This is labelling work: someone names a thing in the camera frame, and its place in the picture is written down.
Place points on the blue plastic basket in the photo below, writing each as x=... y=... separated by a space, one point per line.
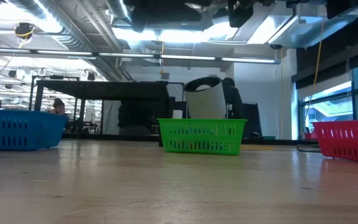
x=17 y=130

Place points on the dome security camera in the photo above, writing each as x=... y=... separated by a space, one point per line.
x=276 y=46

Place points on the red plastic basket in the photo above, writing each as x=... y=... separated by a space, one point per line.
x=350 y=140

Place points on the green plastic basket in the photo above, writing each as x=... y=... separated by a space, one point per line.
x=204 y=137

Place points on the black mesh metal shelf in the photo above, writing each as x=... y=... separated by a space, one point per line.
x=104 y=90

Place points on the long ceiling light bar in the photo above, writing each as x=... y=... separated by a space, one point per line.
x=244 y=59

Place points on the black aluminium table frame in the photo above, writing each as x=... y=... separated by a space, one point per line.
x=275 y=142

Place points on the white cylinder with black rim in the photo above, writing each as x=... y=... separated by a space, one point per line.
x=205 y=102

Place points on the round silver ceiling duct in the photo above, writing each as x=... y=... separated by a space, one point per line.
x=61 y=31

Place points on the black knob on frame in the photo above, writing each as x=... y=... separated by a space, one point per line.
x=256 y=136

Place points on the grey fabric cover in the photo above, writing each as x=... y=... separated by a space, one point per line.
x=110 y=118

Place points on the person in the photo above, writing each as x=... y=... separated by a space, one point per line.
x=235 y=99
x=57 y=107
x=135 y=118

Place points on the yellow rubber band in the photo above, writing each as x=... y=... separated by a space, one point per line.
x=256 y=148

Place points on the red bin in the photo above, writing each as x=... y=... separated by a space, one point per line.
x=310 y=136

